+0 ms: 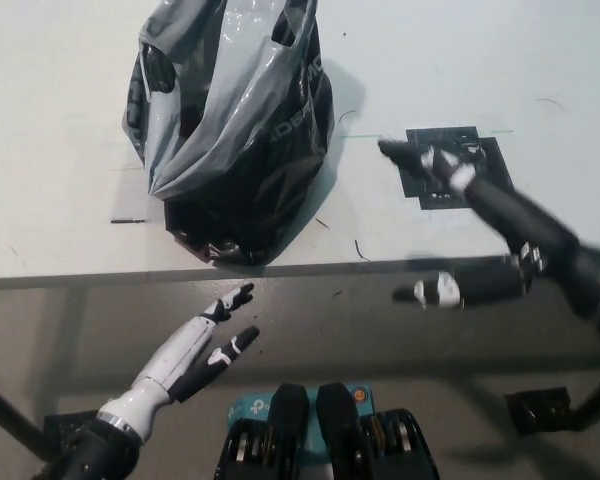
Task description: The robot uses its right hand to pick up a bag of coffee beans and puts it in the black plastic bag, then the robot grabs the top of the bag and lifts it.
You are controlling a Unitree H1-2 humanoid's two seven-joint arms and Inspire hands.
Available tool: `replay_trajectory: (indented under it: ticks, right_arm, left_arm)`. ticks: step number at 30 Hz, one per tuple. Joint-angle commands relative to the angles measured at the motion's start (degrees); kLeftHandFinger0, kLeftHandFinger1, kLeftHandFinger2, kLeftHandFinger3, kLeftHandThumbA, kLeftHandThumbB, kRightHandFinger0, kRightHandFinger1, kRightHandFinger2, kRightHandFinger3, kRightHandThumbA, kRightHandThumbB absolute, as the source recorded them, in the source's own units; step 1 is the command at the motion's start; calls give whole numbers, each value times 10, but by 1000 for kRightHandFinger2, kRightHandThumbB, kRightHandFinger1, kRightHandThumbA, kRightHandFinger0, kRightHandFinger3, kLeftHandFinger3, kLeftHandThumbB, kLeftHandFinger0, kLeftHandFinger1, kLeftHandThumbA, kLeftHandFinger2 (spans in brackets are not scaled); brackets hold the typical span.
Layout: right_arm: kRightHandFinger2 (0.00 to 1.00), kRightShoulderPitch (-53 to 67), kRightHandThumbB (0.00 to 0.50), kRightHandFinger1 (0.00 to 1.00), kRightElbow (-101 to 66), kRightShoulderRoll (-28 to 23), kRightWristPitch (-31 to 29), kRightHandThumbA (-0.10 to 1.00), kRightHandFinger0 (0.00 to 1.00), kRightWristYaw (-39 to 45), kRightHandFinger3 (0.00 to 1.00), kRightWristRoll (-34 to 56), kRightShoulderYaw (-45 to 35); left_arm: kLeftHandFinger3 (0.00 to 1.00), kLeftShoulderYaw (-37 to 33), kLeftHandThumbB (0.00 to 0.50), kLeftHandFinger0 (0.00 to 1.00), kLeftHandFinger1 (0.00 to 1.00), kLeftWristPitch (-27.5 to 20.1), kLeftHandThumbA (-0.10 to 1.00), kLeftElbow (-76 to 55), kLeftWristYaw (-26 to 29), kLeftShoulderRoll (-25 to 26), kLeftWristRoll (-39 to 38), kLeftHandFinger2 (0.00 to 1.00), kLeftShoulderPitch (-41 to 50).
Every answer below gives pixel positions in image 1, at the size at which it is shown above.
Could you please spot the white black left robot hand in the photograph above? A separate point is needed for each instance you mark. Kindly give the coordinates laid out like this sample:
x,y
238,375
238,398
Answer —
x,y
175,360

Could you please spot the teal router box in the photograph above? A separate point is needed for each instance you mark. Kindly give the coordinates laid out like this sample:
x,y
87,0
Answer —
x,y
242,407

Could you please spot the black tape patch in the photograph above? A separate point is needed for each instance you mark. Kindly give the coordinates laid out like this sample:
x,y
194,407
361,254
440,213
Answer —
x,y
495,165

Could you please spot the black table leg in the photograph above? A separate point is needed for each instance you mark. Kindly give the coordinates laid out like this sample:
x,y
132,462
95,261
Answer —
x,y
597,395
10,415

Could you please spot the thin black tape strip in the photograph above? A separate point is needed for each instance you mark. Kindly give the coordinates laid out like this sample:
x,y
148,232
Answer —
x,y
130,220

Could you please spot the black grey plastic bag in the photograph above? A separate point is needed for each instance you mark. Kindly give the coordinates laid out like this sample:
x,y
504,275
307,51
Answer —
x,y
280,175

